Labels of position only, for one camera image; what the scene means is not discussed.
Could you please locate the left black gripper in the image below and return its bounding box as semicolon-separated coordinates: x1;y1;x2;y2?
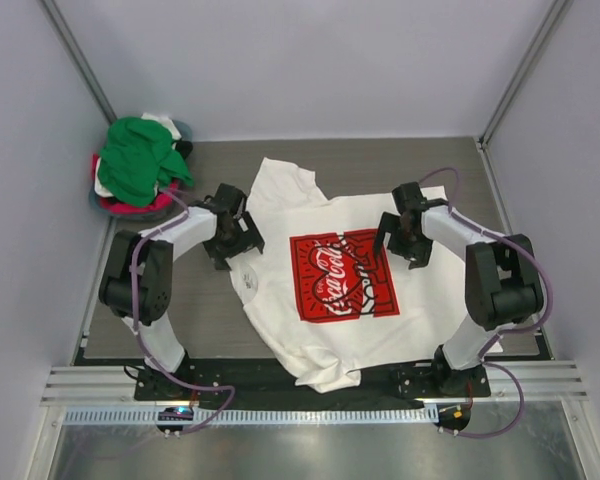
204;211;262;269

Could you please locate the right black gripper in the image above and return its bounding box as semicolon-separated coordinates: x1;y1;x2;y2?
373;211;434;269

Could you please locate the white Coca-Cola t-shirt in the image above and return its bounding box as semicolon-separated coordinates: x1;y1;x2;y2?
230;158;490;394

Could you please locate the grey laundry basket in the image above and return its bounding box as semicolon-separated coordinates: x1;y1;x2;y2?
88;120;193;222

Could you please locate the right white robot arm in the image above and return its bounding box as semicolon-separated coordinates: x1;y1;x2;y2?
373;182;548;396

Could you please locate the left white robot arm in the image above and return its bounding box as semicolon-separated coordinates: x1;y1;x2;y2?
98;183;265;399

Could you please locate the pink t-shirt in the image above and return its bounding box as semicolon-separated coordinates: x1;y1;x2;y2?
90;154;181;216

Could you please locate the green t-shirt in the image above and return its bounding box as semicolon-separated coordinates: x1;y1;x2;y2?
97;115;196;208

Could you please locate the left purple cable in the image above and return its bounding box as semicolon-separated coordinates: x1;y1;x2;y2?
129;188;236;431

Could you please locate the purple cable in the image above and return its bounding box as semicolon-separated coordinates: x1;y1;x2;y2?
419;167;555;440
129;188;236;431

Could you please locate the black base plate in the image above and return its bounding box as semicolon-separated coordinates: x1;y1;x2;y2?
133;355;492;409

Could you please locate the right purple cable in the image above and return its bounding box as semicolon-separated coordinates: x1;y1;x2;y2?
419;167;555;440

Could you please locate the slotted cable duct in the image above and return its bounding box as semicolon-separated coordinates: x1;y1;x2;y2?
64;404;438;426

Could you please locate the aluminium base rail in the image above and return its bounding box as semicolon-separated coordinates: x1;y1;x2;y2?
41;359;588;405

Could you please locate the right aluminium frame post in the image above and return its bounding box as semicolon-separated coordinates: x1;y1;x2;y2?
477;0;573;150

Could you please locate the aluminium frame post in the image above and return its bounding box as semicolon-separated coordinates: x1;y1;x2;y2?
477;0;573;150
37;0;117;124

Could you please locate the left aluminium frame post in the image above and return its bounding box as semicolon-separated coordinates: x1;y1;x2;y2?
37;0;117;124

